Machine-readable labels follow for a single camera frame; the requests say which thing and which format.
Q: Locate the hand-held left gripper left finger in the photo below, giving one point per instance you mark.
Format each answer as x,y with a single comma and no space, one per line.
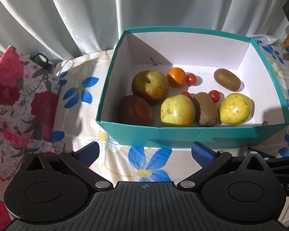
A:
86,153

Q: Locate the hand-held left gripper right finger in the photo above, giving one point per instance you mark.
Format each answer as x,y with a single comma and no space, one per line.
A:
202,155

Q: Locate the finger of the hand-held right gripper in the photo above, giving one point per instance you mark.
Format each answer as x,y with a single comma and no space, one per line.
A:
279,162

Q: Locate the teal cardboard box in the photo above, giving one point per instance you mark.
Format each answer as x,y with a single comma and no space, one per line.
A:
183,134

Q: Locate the brown kiwi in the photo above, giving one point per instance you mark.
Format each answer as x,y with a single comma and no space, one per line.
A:
205,109
227,79

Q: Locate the yellow green pear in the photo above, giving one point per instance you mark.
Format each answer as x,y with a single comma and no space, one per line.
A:
235,108
177,110

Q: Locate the red cherry tomato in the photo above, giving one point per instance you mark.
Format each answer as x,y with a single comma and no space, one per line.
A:
214,95
186,94
191,79

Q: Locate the red apple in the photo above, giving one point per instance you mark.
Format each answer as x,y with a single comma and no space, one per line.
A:
134,110
150,85

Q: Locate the orange mandarin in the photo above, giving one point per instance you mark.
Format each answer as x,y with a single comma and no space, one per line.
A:
176,77

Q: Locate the red floral cloth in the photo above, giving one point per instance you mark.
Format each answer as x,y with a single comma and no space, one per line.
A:
19,105

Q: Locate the clear plastic bag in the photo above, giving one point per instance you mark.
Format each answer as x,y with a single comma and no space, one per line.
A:
265,39

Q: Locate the white curtain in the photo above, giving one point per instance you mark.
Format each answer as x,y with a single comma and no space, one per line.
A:
62,12

